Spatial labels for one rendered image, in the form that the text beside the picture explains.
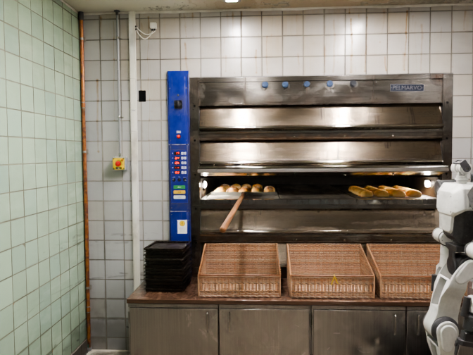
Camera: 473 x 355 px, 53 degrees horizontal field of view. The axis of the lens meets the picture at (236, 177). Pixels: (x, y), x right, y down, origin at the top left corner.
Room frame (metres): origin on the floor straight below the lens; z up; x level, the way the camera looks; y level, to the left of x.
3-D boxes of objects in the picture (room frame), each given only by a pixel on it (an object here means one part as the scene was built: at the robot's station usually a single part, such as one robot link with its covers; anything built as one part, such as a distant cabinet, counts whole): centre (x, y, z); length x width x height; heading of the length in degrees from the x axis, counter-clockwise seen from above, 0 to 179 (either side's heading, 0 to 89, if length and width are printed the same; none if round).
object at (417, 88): (3.60, -0.62, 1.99); 1.80 x 0.08 x 0.21; 87
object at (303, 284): (3.30, -0.63, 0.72); 0.56 x 0.49 x 0.28; 87
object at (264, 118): (3.57, -0.62, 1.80); 1.79 x 0.11 x 0.19; 87
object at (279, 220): (3.57, -0.62, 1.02); 1.79 x 0.11 x 0.19; 87
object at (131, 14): (3.64, 0.78, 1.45); 0.05 x 0.02 x 2.30; 87
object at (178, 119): (4.56, 0.38, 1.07); 1.93 x 0.16 x 2.15; 177
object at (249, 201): (3.60, -0.62, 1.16); 1.80 x 0.06 x 0.04; 87
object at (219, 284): (3.34, -0.02, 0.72); 0.56 x 0.49 x 0.28; 88
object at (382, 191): (3.98, -1.22, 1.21); 0.61 x 0.48 x 0.06; 177
